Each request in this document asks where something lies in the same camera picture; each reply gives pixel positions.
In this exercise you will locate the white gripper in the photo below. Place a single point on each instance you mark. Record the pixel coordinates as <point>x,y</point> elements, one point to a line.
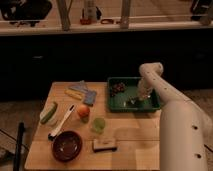
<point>144,91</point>

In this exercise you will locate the silver metal fork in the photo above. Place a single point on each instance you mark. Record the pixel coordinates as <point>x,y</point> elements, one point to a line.
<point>130,101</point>

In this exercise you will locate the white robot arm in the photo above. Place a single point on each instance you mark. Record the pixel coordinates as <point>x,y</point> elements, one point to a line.
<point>183,124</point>

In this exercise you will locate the green plastic tray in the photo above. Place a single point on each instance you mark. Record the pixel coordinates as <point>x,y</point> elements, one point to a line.
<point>116,103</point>

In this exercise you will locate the dark grape bunch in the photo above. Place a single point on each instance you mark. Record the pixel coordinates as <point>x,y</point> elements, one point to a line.
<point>117,88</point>

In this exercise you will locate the blue sponge cloth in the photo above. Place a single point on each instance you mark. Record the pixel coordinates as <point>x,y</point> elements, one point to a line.
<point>90,97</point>

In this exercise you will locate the orange fruit toy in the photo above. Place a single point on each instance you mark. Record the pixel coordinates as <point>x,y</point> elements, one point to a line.
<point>83,110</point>

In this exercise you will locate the grey blue cloth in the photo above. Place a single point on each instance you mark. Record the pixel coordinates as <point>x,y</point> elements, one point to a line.
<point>79,86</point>

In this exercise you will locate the brown wooden block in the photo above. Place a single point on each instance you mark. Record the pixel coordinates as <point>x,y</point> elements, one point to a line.
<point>104,144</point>

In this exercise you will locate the dark red bowl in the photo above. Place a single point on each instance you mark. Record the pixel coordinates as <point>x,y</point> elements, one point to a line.
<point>66,146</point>

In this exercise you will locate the green cucumber toy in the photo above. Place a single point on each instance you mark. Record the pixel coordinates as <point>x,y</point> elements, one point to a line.
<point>49,112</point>

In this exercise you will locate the white plate under cucumber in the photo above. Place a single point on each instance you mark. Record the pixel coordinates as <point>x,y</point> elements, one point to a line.
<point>50,118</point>

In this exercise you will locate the orange object on ledge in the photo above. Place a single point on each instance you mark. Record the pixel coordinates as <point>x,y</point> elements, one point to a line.
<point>85,21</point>

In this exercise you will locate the white bottle on ledge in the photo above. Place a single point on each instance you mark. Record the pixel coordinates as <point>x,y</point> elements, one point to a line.
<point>90,10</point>

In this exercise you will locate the black pole stand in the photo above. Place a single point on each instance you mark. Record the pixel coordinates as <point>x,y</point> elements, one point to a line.
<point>17,157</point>

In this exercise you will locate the black office chair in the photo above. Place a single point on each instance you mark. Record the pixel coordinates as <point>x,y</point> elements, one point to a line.
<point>29,12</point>

